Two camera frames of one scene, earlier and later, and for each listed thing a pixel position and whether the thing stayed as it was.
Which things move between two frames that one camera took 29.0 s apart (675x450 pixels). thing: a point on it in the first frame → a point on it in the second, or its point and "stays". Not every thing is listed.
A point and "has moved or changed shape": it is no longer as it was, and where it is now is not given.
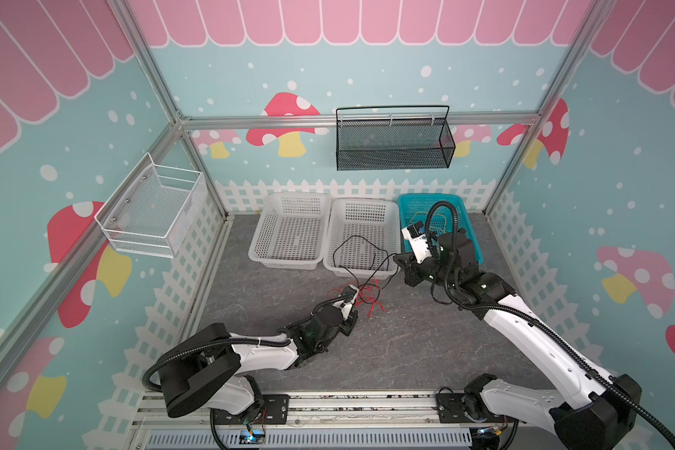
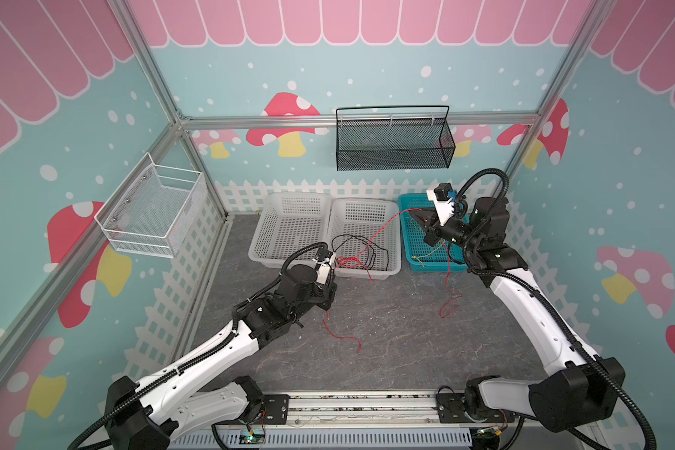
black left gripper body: x=347 y=326 → x=319 y=297
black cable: x=367 y=241 has moved or changed shape
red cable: x=367 y=294 → x=353 y=261
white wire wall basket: x=155 y=211 stays
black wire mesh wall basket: x=412 y=137 stays
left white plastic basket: x=292 y=231 stays
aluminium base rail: x=330 y=421 stays
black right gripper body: x=431 y=271 → x=456 y=232
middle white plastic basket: x=362 y=237 stays
